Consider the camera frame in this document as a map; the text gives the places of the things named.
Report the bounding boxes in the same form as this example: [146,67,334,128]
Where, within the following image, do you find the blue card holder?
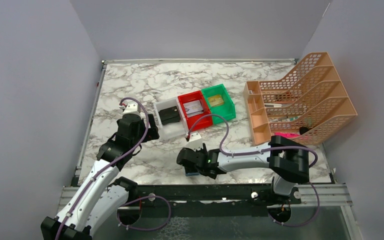
[185,169,200,177]

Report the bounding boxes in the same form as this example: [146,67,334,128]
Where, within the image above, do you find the gold credit card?
[207,94,225,108]

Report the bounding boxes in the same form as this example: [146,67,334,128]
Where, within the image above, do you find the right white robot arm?
[176,135,315,196]

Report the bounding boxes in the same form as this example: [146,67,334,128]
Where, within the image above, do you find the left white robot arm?
[40,113,160,240]

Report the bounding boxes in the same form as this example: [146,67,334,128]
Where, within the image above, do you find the stack of cards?
[183,100,204,118]

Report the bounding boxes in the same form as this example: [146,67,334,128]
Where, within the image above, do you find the white plastic bin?
[153,97,188,140]

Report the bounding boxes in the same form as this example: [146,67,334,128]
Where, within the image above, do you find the black wallet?
[158,106,181,126]

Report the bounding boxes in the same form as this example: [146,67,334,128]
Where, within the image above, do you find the red plastic bin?
[177,90,213,131]

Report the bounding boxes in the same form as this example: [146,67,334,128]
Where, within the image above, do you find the green plastic bin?
[201,84,236,121]

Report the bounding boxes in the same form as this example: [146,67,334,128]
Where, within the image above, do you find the pink marker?
[274,132,300,139]

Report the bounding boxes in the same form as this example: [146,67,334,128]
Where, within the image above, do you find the pens in organizer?
[264,102,300,123]

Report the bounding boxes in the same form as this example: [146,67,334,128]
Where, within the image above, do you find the orange file organizer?
[243,52,358,145]

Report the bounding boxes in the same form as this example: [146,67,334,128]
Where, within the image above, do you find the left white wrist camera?
[121,102,141,116]

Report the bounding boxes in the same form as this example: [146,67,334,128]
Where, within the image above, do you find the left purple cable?
[54,97,150,240]

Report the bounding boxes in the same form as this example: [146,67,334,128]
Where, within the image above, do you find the black mounting rail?
[117,183,302,220]

